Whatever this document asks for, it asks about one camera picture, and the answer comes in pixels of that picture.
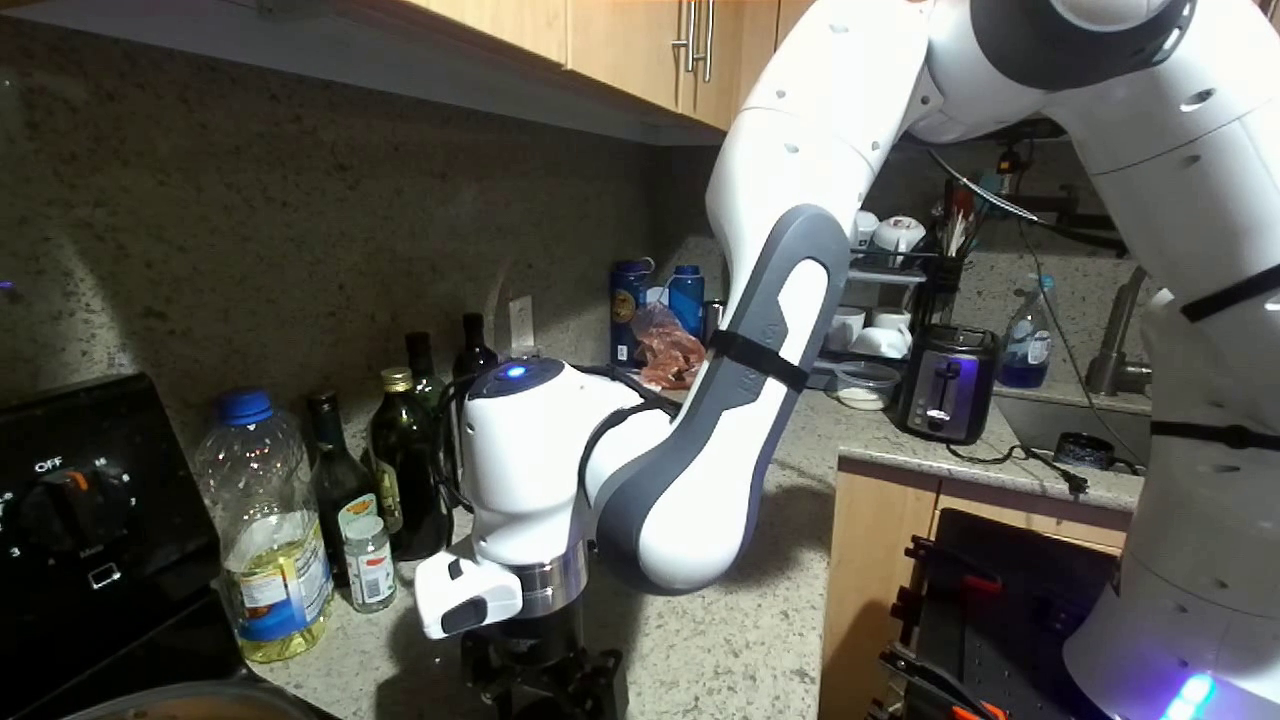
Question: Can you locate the dark olive oil bottle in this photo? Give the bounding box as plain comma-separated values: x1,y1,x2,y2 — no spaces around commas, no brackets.
450,310,494,378

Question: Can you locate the blue water bottle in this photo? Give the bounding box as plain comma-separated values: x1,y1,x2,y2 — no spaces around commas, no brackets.
666,264,702,335

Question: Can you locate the dark bottle gold cap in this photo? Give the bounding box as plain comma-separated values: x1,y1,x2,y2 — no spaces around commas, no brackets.
369,366,450,559

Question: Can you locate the orange plastic bag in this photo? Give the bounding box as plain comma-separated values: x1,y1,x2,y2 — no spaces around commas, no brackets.
631,309,702,392

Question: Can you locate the black toaster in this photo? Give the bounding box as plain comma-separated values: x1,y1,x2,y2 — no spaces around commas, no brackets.
887,324,998,445

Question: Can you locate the blue canister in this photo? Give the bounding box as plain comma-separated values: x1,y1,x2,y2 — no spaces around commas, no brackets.
608,254,654,366

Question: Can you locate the black stove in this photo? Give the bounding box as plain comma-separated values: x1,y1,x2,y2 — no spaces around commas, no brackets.
0,370,324,720

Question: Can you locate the small white-capped spice jar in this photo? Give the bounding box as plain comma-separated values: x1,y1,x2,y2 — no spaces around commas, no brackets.
338,513,396,611

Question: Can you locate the black dish rack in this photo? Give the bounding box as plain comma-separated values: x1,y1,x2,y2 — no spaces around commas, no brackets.
816,211,934,387

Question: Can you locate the dark green wine bottle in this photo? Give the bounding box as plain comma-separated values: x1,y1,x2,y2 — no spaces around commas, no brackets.
307,392,380,585

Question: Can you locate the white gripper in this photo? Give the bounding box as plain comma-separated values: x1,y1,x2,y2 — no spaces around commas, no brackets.
461,611,622,720

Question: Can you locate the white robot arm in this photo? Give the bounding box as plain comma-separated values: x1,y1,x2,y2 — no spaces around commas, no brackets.
415,0,1280,720

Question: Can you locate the kitchen faucet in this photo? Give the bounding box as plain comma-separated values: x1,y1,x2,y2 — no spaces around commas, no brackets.
1085,267,1151,395

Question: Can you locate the large plastic oil bottle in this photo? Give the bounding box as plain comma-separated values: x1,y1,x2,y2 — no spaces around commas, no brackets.
193,387,333,665

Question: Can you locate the dish soap bottle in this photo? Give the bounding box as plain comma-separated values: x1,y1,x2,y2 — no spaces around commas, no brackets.
994,274,1053,387

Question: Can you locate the tall green glass bottle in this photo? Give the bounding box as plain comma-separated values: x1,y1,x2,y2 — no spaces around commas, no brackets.
403,330,439,410

